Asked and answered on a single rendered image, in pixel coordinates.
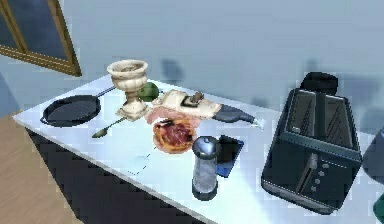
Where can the orange round pizza bread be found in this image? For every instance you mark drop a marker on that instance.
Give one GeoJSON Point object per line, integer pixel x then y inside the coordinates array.
{"type": "Point", "coordinates": [175, 135]}

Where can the pink round plate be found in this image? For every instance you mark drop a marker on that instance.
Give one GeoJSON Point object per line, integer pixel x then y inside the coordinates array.
{"type": "Point", "coordinates": [160, 115]}

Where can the grey spray bottle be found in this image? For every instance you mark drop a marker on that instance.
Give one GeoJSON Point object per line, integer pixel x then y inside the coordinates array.
{"type": "Point", "coordinates": [231, 114]}

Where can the green apple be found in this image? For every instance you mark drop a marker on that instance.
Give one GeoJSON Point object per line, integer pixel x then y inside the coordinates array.
{"type": "Point", "coordinates": [150, 91]}

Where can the black blue phone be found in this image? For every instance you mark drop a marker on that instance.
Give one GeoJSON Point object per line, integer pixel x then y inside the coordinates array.
{"type": "Point", "coordinates": [230, 153]}

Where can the grey pepper mill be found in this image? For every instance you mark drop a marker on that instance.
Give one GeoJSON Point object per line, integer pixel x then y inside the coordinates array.
{"type": "Point", "coordinates": [205, 166]}

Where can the cream stone goblet vase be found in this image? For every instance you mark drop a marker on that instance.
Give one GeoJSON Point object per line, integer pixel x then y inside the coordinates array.
{"type": "Point", "coordinates": [130, 83]}

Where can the white counter with dark base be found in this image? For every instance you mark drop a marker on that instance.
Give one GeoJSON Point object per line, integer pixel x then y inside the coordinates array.
{"type": "Point", "coordinates": [140, 160]}

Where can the clear thin spatula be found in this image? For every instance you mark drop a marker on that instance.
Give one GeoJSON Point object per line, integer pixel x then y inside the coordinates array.
{"type": "Point", "coordinates": [141, 163]}

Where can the green metal spoon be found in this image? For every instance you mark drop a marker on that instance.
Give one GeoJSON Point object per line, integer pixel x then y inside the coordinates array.
{"type": "Point", "coordinates": [106, 128]}

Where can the black frying pan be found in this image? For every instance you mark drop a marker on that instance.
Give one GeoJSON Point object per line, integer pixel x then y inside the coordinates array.
{"type": "Point", "coordinates": [73, 110]}

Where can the black toaster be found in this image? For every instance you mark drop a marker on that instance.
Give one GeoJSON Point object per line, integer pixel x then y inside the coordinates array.
{"type": "Point", "coordinates": [313, 146]}

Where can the wooden framed window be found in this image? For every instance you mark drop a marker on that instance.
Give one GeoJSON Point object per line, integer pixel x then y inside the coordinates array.
{"type": "Point", "coordinates": [63, 43]}

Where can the dark grey rounded object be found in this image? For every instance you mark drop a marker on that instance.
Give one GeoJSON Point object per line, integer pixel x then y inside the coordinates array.
{"type": "Point", "coordinates": [375, 156]}

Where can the teal green object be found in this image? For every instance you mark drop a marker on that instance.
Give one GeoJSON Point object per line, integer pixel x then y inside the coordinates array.
{"type": "Point", "coordinates": [379, 208]}

